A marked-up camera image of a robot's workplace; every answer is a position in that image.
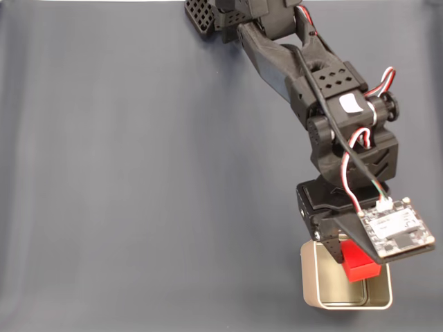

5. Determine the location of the dark blue table mat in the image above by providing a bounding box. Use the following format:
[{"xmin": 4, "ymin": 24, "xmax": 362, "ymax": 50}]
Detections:
[{"xmin": 0, "ymin": 0, "xmax": 443, "ymax": 332}]

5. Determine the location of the red cube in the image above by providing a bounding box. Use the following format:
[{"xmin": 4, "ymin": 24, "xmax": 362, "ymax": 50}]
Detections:
[{"xmin": 341, "ymin": 240, "xmax": 382, "ymax": 284}]

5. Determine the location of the beige metal container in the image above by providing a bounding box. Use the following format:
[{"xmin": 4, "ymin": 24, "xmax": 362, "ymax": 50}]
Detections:
[{"xmin": 299, "ymin": 233, "xmax": 394, "ymax": 311}]

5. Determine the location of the black camera cable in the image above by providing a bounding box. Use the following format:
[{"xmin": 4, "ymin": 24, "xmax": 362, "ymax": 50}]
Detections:
[{"xmin": 292, "ymin": 44, "xmax": 387, "ymax": 203}]

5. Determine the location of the red white black servo wire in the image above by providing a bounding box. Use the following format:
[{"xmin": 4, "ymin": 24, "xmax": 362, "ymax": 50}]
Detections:
[
  {"xmin": 365, "ymin": 66, "xmax": 397, "ymax": 98},
  {"xmin": 341, "ymin": 127, "xmax": 374, "ymax": 214}
]

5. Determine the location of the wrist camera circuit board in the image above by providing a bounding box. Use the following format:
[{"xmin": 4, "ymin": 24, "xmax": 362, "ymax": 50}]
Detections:
[{"xmin": 334, "ymin": 196, "xmax": 436, "ymax": 266}]

